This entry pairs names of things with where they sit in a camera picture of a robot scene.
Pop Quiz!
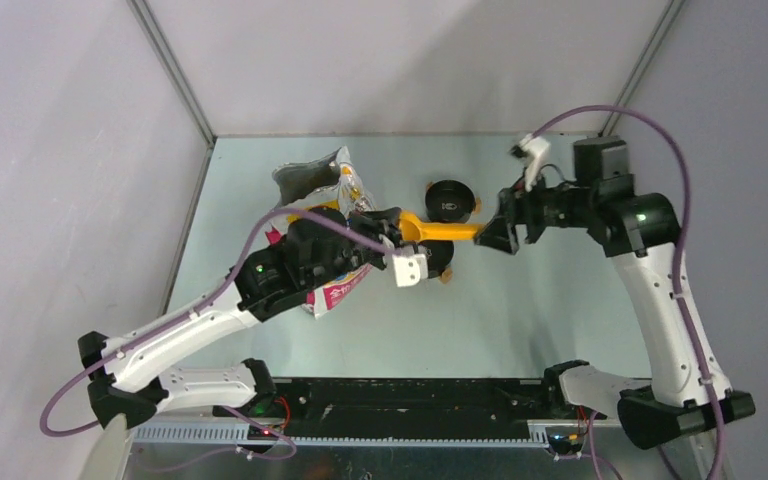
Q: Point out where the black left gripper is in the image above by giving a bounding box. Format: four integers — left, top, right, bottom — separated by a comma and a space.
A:
306, 209, 403, 290

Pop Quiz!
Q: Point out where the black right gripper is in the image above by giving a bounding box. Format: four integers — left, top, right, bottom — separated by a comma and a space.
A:
474, 163, 596, 254

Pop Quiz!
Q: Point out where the yellow plastic food scoop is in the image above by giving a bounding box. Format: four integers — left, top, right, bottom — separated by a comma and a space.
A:
396, 211, 484, 243

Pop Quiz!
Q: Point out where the cat food bag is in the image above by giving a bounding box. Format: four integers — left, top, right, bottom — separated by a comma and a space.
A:
272, 146, 376, 318

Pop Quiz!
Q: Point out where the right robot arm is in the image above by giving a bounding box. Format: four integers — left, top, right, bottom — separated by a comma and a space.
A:
474, 136, 756, 450

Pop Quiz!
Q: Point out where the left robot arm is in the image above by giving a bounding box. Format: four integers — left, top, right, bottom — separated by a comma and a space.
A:
78, 207, 403, 428

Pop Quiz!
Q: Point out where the black bowl paw print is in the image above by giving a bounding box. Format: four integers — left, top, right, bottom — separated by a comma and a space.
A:
419, 240, 455, 279

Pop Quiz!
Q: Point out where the black bowl fishbone print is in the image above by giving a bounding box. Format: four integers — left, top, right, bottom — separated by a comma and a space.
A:
424, 179, 478, 224

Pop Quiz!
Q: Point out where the perforated metal strip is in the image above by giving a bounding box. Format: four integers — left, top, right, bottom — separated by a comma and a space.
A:
133, 421, 581, 448

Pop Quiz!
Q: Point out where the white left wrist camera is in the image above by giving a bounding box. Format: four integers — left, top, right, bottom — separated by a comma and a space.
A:
390, 253, 428, 288

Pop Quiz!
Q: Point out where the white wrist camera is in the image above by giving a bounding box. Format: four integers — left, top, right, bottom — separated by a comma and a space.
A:
510, 133, 551, 192
390, 253, 428, 288

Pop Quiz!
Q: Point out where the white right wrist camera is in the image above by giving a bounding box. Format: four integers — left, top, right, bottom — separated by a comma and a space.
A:
510, 133, 551, 192

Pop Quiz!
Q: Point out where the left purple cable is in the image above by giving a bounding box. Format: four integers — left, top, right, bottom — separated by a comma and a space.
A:
39, 207, 399, 462

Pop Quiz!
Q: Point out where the purple cable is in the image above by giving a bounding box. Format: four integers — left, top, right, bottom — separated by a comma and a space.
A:
39, 207, 399, 462
529, 105, 730, 480

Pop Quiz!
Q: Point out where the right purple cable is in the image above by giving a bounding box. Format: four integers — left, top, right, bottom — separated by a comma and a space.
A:
529, 105, 730, 480

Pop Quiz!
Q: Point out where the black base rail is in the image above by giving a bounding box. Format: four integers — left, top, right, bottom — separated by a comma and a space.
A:
238, 377, 585, 436

